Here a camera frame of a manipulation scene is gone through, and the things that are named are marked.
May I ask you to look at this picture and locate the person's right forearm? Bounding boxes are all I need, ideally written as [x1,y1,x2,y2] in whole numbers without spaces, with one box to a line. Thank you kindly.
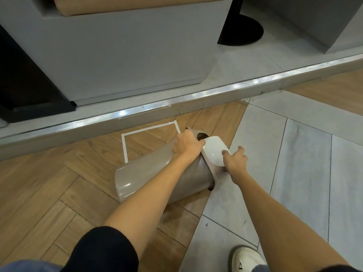
[226,166,354,272]

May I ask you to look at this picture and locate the white swing bin lid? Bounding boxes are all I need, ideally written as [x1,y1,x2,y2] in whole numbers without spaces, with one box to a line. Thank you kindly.
[202,136,234,168]

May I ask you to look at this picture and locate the beige plastic trash bin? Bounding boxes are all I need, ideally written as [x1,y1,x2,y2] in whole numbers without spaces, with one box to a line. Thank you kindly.
[114,127,228,204]

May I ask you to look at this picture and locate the tan seat cushion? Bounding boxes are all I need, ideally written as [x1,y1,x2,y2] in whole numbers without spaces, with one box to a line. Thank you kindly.
[53,0,235,17]

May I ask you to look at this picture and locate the large grey bench base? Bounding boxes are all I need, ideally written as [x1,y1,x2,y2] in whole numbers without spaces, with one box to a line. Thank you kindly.
[0,0,235,107]

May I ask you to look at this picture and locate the metal step edge strip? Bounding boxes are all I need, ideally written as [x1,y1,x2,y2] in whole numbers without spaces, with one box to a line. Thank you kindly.
[0,53,363,142]

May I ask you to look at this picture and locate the person's left hand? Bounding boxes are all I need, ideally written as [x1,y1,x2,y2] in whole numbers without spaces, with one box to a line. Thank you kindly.
[172,129,206,165]

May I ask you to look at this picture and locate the black shirt sleeve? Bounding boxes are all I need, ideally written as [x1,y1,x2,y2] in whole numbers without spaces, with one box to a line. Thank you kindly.
[60,226,140,272]

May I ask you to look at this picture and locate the black round table pedestal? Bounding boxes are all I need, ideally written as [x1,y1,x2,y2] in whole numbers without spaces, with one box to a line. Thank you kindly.
[217,0,264,46]

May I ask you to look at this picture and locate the blue jeans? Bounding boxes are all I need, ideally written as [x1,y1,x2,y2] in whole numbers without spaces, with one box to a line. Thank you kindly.
[0,260,63,272]

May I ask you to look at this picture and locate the white tape square outline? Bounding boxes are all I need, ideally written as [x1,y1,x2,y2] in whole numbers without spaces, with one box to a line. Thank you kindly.
[121,119,181,164]

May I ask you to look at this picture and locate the person's left forearm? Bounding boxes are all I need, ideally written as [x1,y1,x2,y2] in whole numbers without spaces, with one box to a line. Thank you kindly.
[103,151,203,248]

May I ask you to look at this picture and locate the black furniture base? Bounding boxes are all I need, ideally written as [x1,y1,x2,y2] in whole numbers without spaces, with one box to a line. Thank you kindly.
[0,25,76,124]

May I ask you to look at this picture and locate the person's right hand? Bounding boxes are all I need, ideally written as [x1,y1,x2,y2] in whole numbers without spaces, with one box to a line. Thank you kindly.
[221,146,249,176]

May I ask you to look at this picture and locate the white shoe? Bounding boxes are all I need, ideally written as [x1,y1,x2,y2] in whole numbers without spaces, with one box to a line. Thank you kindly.
[228,245,269,272]

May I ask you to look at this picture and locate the small grey bench base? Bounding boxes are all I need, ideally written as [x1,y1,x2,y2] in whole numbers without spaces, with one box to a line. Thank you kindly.
[261,0,363,54]

